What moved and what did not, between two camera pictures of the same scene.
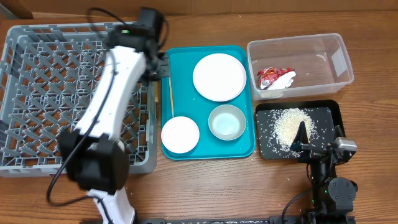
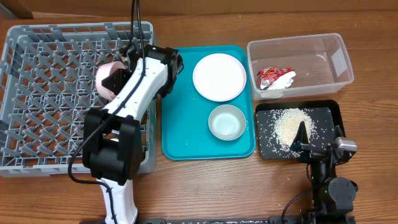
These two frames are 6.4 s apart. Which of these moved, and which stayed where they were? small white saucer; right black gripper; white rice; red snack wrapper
Moved: small white saucer
Stayed: white rice; right black gripper; red snack wrapper
